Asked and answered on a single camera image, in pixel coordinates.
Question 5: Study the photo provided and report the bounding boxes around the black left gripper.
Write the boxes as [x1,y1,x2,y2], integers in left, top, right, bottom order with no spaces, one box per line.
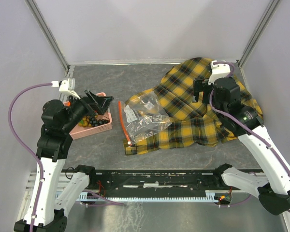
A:
[62,88,114,131]

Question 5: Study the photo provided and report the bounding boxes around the dark fake grape bunch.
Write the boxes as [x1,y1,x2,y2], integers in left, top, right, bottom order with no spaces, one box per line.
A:
[87,117,109,127]

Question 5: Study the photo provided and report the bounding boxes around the brown fake longan bunch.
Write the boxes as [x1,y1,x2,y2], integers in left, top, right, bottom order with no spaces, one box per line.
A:
[78,116,92,128]

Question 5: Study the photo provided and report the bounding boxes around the clear zip top bag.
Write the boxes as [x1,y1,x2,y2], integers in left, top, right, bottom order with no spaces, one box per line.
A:
[118,91,172,146]

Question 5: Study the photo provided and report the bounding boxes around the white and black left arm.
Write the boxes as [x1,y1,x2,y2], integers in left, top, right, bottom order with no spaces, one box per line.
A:
[14,90,114,232]

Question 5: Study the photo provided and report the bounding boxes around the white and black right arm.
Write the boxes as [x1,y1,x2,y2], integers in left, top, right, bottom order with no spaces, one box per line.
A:
[193,77,290,215]

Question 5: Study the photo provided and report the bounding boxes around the pink perforated plastic basket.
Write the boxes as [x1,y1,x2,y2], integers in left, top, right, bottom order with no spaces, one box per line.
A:
[64,92,112,140]

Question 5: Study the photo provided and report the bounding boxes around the yellow plaid shirt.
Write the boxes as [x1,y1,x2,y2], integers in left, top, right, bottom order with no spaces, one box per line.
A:
[122,57,264,157]

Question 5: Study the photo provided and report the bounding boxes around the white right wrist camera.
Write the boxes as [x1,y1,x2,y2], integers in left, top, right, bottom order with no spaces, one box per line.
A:
[208,60,235,85]

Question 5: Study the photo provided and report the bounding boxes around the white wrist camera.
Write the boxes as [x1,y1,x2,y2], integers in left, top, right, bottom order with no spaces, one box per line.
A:
[208,60,235,85]
[51,78,81,99]

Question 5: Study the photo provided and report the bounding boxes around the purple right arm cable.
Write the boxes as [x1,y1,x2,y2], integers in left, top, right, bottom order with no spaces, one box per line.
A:
[209,61,290,217]

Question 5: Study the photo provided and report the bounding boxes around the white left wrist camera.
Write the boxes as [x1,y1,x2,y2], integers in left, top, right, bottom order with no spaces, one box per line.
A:
[51,78,81,99]

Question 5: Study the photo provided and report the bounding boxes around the aluminium frame rail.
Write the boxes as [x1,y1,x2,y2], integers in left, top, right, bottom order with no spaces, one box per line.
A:
[25,0,75,102]

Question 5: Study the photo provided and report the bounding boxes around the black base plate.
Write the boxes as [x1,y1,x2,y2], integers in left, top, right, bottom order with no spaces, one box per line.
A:
[87,169,238,197]

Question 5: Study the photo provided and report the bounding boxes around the light blue cable duct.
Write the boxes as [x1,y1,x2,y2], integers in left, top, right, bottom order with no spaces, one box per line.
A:
[76,192,227,203]

